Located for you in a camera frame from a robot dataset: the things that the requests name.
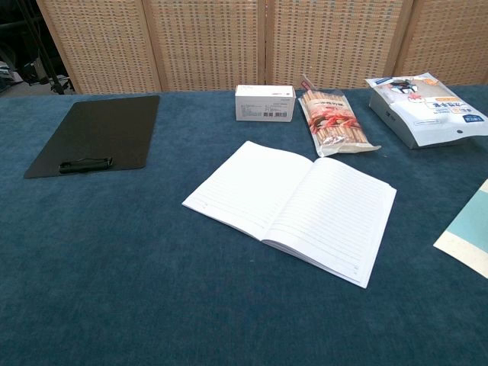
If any light blue bookmark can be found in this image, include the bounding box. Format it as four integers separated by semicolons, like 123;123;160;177
433;182;488;268

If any open lined notebook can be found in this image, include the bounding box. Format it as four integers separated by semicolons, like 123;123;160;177
181;140;397;290

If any white cardboard box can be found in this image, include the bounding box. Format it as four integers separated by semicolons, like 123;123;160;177
234;84;297;122

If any bamboo chopsticks plastic bag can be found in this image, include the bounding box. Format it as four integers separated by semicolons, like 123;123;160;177
297;74;382;158

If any woven wicker screen panel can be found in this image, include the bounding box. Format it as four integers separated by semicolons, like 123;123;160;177
143;0;268;92
265;0;415;89
392;0;488;87
36;0;163;95

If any black clipboard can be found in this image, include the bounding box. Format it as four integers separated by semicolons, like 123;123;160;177
23;95;161;179

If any blue velvet tablecloth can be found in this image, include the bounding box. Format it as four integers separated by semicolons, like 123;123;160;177
0;84;488;366

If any black metal clipboard clip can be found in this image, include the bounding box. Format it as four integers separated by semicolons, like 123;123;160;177
59;156;114;175

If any white blue plastic package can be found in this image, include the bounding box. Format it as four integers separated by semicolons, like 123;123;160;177
364;74;488;149

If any black tripod stand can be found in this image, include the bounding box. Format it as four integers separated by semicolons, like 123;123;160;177
14;0;75;95

